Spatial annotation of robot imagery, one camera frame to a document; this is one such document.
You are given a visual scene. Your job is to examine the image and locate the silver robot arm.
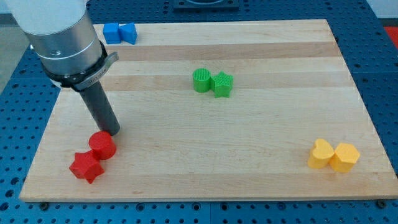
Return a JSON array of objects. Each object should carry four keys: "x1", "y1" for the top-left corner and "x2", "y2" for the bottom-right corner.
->
[{"x1": 5, "y1": 0, "x2": 119, "y2": 91}]

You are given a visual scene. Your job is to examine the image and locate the green cylinder block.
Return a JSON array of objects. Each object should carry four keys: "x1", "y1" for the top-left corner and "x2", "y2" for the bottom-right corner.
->
[{"x1": 193, "y1": 68, "x2": 211, "y2": 93}]

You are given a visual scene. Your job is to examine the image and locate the green star block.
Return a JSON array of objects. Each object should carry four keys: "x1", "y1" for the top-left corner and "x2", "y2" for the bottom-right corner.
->
[{"x1": 210, "y1": 71, "x2": 234, "y2": 98}]

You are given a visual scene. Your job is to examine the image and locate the wooden board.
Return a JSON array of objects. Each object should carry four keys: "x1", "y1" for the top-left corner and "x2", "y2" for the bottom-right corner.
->
[{"x1": 19, "y1": 19, "x2": 397, "y2": 202}]

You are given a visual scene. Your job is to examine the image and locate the red cylinder block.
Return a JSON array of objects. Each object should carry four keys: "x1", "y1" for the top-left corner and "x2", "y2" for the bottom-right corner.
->
[{"x1": 88, "y1": 131, "x2": 116, "y2": 160}]

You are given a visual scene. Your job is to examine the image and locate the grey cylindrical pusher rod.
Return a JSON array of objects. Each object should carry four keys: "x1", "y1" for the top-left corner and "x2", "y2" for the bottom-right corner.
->
[{"x1": 80, "y1": 82, "x2": 120, "y2": 136}]

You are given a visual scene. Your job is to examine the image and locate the blue triangular block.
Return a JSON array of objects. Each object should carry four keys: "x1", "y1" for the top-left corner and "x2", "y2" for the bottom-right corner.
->
[{"x1": 119, "y1": 22, "x2": 137, "y2": 45}]

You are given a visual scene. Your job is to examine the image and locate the blue cube block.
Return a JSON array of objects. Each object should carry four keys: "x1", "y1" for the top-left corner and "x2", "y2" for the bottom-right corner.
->
[{"x1": 103, "y1": 23, "x2": 121, "y2": 44}]

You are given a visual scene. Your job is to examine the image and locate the red star block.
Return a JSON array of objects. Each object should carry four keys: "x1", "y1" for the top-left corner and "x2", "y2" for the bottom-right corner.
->
[{"x1": 69, "y1": 150, "x2": 104, "y2": 184}]

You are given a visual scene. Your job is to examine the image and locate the yellow heart block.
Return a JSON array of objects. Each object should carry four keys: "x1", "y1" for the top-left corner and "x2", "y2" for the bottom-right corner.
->
[{"x1": 307, "y1": 138, "x2": 334, "y2": 169}]

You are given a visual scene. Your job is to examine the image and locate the yellow hexagon block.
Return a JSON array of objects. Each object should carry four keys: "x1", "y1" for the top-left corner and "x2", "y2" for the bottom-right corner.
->
[{"x1": 329, "y1": 142, "x2": 360, "y2": 173}]

